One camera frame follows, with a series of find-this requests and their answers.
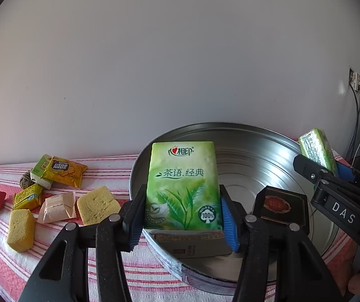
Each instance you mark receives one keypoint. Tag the green tissue pack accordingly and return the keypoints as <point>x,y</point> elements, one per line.
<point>317,146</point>
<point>180,188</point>

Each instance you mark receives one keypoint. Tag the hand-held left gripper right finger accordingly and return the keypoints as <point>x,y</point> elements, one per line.
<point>230,223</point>

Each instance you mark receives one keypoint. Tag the green snack packet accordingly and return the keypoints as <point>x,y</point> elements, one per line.
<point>39,170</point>
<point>27,198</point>

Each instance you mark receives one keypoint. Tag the red striped tablecloth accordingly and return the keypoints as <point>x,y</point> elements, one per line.
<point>104,170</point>

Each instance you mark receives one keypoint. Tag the white wall socket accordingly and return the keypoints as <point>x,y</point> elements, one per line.
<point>354,80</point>

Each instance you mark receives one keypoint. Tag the white box with red label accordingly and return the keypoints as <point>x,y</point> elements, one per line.
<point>192,245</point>

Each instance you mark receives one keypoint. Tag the tan paper packet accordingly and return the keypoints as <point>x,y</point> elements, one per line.
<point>55,209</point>

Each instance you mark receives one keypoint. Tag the black box with red emblem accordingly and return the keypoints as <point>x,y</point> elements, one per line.
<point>277,204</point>

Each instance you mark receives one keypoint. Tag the yellow sponge block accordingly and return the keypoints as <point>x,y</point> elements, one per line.
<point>96,204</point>
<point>21,229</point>

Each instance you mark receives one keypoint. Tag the brown twine ball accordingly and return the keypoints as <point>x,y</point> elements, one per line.
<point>25,181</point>

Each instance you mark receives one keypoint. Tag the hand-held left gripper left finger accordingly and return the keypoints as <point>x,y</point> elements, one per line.
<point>135,226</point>

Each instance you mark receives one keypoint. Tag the yellow snack packet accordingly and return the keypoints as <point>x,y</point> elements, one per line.
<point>65,173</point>

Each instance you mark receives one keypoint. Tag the round metal tin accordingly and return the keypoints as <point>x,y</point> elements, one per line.
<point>246,163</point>

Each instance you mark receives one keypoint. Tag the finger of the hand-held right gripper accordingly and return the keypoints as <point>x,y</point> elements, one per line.
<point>345,171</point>
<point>305,166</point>

